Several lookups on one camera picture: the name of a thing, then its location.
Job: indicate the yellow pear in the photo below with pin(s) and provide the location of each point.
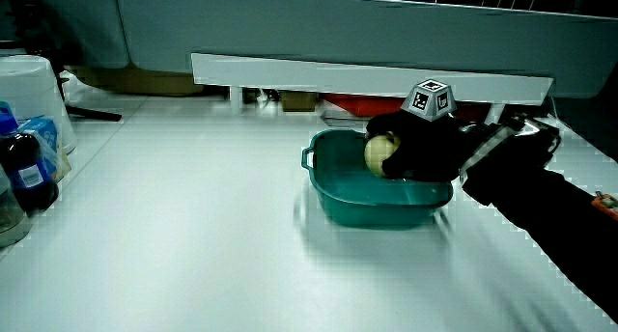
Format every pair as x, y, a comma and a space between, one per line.
377, 153

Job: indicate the brown cardboard box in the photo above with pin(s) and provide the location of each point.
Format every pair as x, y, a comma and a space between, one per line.
298, 101

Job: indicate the orange small device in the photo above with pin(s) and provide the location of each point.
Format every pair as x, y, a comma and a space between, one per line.
607, 204

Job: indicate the red tray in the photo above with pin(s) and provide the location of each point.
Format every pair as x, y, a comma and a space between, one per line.
362, 104

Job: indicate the teal plastic basin plate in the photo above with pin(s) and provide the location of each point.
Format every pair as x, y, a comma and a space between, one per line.
357, 192

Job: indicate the person's right forearm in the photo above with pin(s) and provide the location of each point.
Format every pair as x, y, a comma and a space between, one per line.
541, 192

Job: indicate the black tripod leg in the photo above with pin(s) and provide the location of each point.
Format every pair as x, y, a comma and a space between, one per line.
92, 113

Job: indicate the white plastic bucket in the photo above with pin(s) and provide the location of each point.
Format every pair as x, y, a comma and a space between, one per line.
29, 91

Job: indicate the large white panel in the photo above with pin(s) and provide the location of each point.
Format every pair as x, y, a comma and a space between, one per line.
367, 28

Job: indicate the dark soda bottle blue cap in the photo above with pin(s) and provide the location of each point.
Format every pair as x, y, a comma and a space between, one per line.
24, 173

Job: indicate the person's right hand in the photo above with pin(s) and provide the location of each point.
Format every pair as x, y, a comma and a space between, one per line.
425, 148

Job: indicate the white long board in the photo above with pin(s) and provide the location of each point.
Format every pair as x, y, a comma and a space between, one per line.
314, 76

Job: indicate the clear plastic container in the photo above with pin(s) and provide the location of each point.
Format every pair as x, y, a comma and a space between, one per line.
8, 216

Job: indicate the blue packet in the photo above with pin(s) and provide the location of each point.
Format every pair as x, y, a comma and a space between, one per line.
46, 139

